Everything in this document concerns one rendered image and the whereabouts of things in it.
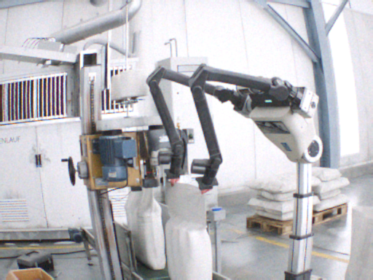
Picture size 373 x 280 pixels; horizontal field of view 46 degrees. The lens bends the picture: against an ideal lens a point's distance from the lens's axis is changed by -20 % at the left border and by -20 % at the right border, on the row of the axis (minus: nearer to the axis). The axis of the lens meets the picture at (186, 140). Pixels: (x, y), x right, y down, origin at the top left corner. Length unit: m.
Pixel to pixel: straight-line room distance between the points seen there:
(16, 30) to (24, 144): 2.14
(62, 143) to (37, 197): 0.73
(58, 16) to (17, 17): 0.75
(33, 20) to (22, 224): 3.10
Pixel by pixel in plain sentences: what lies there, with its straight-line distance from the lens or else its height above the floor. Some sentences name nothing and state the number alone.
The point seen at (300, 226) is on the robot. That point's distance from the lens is 2.83.
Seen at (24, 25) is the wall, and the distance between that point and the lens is 7.10.
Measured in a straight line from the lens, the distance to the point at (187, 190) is 2.79.
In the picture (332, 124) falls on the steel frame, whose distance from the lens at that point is 8.61.
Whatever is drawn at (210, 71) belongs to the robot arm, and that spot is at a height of 1.60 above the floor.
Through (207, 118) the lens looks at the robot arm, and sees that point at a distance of 2.36.
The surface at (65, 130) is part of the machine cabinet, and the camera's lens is 5.69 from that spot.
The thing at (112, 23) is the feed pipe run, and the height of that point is 2.48.
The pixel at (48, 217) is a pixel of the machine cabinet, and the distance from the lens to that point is 5.74.
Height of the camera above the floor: 1.43
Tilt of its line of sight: 3 degrees down
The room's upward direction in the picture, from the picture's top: 4 degrees counter-clockwise
